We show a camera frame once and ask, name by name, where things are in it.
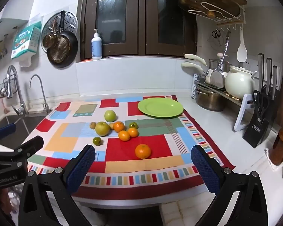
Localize white ceramic pot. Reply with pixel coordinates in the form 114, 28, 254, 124
225, 66, 258, 100

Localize white wall outlet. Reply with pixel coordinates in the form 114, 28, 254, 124
244, 58, 258, 72

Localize steel handled knife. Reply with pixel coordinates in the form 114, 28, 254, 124
257, 54, 265, 92
265, 58, 273, 95
272, 65, 278, 92

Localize white rice spoon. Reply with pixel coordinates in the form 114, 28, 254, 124
237, 27, 248, 63

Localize stainless steel pot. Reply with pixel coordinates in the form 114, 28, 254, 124
195, 85, 227, 112

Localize thin steel faucet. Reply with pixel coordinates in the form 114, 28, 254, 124
29, 74, 51, 115

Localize steel sink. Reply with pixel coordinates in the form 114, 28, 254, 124
0, 114, 46, 151

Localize black appliance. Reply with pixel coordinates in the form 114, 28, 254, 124
242, 88, 281, 148

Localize white blue pump bottle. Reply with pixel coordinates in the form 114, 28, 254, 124
91, 29, 103, 60

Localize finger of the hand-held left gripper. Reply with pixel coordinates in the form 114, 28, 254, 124
0, 135, 45, 170
0, 122, 17, 144

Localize dark wooden window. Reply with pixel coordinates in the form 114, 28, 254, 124
79, 0, 198, 62

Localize white wire board rack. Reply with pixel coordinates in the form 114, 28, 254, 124
175, 0, 247, 32

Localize green apple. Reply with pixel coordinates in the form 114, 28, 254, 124
104, 110, 117, 122

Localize perforated metal steamer plate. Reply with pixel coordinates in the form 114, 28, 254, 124
41, 11, 78, 52

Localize cream handled steel saucepan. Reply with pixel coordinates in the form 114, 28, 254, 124
184, 53, 231, 74

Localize black kitchen scissors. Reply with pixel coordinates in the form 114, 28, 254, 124
252, 90, 269, 120

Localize tall steel faucet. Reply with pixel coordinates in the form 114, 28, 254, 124
6, 65, 29, 117

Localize large yellow-green apple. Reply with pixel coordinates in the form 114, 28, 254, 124
95, 121, 111, 137

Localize colourful patchwork tablecloth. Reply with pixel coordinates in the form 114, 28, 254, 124
27, 95, 236, 199

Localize green plate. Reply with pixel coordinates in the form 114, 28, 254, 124
138, 97, 184, 119

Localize white metal dish rack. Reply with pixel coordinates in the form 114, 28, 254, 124
192, 73, 255, 132

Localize glass jar orange contents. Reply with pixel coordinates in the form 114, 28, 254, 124
269, 122, 283, 166

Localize teal white bag box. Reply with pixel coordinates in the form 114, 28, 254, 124
11, 21, 42, 60

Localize small brass pan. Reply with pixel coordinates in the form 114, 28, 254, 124
42, 20, 59, 50

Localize wall hook rail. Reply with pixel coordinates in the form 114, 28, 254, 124
0, 34, 10, 59

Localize round dark cutting board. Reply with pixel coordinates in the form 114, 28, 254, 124
178, 0, 241, 19

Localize black frying pan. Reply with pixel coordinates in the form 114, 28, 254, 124
47, 11, 79, 68

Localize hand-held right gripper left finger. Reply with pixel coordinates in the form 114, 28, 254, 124
18, 144, 97, 226

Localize metal spatula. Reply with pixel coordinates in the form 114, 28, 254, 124
210, 31, 230, 89

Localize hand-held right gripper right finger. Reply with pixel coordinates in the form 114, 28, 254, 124
191, 145, 268, 226

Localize wire sink caddy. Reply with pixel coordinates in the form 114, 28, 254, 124
0, 76, 17, 99

